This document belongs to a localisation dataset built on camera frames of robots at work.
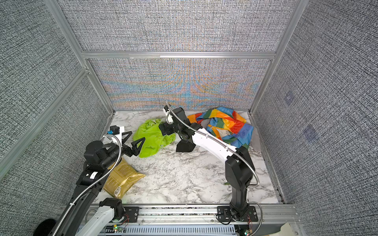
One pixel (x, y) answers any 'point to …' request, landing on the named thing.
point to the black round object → (45, 227)
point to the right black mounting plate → (224, 215)
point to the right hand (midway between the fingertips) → (165, 123)
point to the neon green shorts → (154, 139)
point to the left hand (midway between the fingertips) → (135, 134)
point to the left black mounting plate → (132, 214)
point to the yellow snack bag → (120, 178)
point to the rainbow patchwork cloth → (226, 125)
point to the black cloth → (185, 146)
